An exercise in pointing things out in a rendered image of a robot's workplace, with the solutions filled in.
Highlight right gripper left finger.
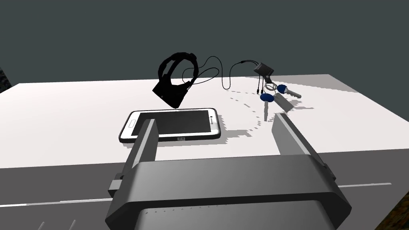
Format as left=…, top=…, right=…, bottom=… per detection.
left=123, top=119, right=160, bottom=177

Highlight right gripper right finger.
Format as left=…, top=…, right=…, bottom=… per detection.
left=271, top=112, right=337, bottom=183

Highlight white smartphone with black screen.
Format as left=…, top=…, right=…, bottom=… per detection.
left=118, top=107, right=222, bottom=144

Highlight blue keys with black fob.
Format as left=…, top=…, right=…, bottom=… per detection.
left=254, top=62, right=303, bottom=123

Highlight white table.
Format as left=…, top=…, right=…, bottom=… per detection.
left=0, top=73, right=409, bottom=230

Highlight black headphones with cable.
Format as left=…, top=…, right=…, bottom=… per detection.
left=152, top=52, right=258, bottom=109

